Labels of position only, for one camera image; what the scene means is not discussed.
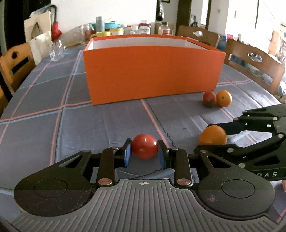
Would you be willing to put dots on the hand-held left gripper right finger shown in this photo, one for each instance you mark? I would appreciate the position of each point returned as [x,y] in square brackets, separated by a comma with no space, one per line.
[161,156]

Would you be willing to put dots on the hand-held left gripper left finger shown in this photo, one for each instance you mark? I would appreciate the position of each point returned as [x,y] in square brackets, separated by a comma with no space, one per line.
[127,156]

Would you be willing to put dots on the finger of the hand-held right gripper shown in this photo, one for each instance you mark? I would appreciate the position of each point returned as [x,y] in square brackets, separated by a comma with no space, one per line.
[223,149]
[234,128]

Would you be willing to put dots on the small orange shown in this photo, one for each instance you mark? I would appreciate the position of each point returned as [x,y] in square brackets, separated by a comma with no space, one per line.
[224,98]
[213,135]

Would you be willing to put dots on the red tomato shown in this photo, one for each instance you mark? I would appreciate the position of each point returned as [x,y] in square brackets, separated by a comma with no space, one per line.
[144,146]
[209,98]

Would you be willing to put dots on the orange cardboard box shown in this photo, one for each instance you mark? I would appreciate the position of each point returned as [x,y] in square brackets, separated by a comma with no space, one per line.
[152,73]

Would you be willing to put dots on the grey checked tablecloth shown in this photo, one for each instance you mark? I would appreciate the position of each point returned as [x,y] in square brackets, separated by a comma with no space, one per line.
[100,125]

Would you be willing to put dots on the wooden chair with carved cutout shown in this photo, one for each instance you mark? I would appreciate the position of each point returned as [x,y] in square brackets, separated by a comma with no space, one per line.
[201,33]
[268,64]

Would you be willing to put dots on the small bottle with red label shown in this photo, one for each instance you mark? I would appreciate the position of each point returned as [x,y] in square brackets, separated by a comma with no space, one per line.
[164,30]

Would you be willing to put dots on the yellow mug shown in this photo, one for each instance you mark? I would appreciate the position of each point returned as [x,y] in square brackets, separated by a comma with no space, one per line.
[102,34]

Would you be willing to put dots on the white canister with yellow lid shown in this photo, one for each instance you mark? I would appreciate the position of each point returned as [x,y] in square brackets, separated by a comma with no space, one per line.
[116,31]

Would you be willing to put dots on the clear glass cup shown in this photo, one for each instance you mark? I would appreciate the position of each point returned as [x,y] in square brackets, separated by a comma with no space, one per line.
[56,51]

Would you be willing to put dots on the dark supplement bottle white label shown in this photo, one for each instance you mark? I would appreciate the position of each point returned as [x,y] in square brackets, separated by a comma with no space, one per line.
[144,29]

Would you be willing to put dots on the clear glass jar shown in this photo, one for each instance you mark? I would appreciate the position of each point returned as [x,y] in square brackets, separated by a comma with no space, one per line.
[87,32]

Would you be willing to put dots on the teal bowl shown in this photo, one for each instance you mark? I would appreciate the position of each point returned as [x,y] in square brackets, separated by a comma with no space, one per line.
[112,25]

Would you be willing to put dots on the clear plastic container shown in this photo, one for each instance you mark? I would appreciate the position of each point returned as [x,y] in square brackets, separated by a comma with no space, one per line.
[71,36]

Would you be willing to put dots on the grey thermos bottle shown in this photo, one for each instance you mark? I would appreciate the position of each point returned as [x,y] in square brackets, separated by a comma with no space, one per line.
[100,24]

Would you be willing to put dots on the wooden chair with curved cutout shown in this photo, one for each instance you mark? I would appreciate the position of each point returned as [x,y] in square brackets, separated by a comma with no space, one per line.
[2,100]

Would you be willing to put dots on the wooden chair with round hole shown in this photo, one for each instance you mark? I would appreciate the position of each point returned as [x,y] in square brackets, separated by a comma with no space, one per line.
[24,53]

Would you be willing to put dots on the red umbrella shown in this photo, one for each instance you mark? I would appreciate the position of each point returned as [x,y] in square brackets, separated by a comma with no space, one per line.
[55,29]

